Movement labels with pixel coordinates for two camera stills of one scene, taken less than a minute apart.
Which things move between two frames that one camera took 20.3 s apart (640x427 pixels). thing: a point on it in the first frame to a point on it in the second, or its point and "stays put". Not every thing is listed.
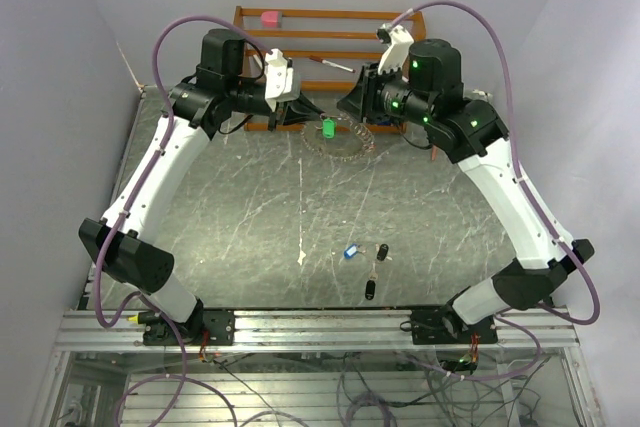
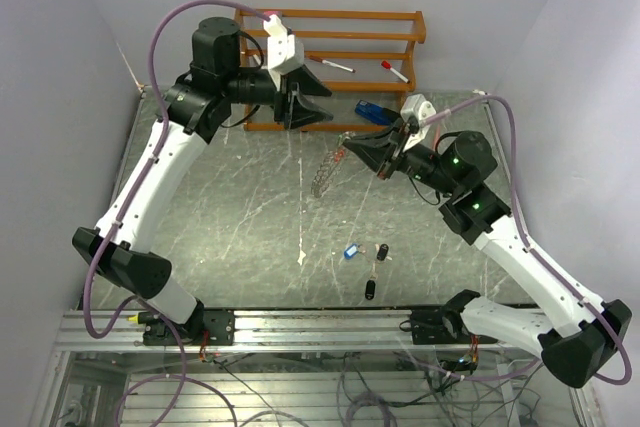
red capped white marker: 332,64 stays put
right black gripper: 361,100 to 375,155
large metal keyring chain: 363,127 to 328,169
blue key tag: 351,251 stays put
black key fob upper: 382,252 stays put
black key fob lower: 370,289 stays put
